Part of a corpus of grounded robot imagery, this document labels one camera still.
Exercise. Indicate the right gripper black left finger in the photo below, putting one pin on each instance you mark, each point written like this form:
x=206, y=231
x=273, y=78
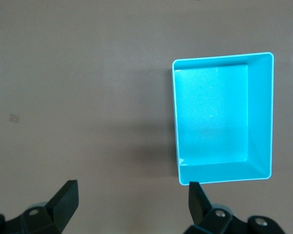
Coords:
x=63, y=204

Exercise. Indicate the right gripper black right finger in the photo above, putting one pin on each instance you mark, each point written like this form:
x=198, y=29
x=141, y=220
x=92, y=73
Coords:
x=197, y=204

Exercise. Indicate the blue plastic box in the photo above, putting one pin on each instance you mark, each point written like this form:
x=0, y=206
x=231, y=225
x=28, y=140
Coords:
x=210, y=109

